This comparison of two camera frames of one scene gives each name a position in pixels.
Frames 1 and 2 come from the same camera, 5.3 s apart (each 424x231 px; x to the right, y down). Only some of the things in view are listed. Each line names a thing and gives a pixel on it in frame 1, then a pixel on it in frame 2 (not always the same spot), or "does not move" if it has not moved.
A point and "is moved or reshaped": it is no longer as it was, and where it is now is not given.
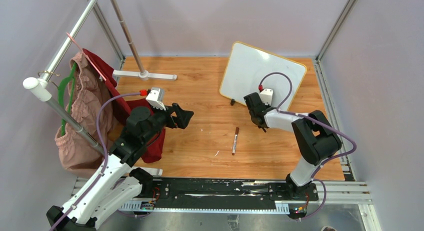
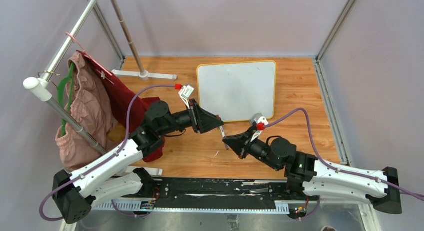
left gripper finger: [182, 118] -> [206, 121]
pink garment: [78, 155] does not move
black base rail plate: [233, 195] does not move
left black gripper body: [160, 119] -> [193, 117]
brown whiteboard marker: [235, 140] is moved or reshaped
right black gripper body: [252, 120] -> [246, 150]
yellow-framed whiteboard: [246, 65] -> [234, 92]
